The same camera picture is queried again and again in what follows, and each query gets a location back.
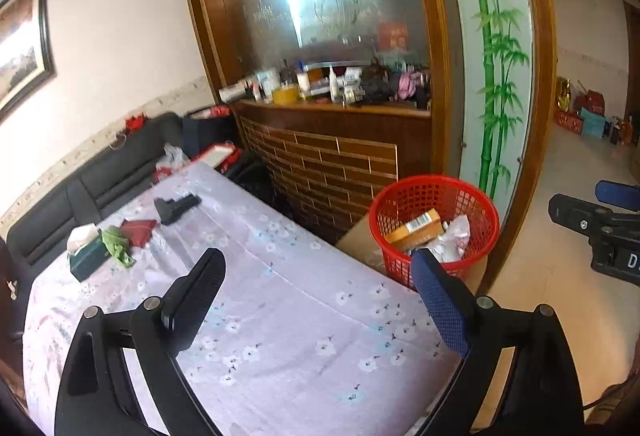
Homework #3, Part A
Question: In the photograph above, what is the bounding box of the white tissue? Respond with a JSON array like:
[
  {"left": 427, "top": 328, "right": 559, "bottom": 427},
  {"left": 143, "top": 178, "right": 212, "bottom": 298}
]
[{"left": 409, "top": 215, "right": 471, "bottom": 264}]

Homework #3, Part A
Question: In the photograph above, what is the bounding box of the orange cardboard box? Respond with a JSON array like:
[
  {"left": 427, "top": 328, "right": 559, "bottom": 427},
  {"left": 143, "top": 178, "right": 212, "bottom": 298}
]
[{"left": 384, "top": 208, "right": 444, "bottom": 252}]

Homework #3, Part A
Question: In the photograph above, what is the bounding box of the dark green tissue box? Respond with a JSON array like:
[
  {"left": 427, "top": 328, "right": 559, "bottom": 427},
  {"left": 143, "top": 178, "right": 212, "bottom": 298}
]
[{"left": 68, "top": 236, "right": 111, "bottom": 282}]

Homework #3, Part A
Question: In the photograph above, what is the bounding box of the green crumpled cloth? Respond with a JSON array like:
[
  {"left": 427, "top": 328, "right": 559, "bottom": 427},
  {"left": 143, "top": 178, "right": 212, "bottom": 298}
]
[{"left": 101, "top": 226, "right": 136, "bottom": 268}]

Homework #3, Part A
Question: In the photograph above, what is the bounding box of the red pouch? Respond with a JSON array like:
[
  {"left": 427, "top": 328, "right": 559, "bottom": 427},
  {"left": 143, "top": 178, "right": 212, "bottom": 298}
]
[{"left": 119, "top": 219, "right": 157, "bottom": 248}]

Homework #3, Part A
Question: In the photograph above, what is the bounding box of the red plastic mesh basket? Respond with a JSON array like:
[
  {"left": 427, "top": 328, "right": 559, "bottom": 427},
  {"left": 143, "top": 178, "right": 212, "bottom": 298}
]
[{"left": 369, "top": 175, "right": 499, "bottom": 288}]

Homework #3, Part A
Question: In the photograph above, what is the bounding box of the floral lilac tablecloth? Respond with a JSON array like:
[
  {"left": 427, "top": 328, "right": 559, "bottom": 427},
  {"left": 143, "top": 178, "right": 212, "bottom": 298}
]
[{"left": 23, "top": 163, "right": 459, "bottom": 435}]

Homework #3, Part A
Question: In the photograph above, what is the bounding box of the black leather sofa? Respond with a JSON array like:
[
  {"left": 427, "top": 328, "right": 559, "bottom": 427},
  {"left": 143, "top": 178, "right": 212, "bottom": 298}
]
[{"left": 5, "top": 111, "right": 241, "bottom": 267}]

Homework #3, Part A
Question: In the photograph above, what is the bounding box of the bamboo painted glass panel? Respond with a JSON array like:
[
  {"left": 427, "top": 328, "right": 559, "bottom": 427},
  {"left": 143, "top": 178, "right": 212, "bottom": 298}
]
[{"left": 457, "top": 0, "right": 534, "bottom": 217}]

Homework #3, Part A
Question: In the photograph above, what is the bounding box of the framed horse painting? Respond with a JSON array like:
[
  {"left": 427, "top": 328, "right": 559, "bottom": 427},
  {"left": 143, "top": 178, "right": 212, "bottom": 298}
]
[{"left": 0, "top": 0, "right": 55, "bottom": 121}]

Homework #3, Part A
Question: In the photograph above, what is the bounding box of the wooden brick-pattern cabinet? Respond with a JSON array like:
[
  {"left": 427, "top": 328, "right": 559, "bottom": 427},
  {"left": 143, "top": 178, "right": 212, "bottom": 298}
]
[{"left": 188, "top": 0, "right": 451, "bottom": 243}]

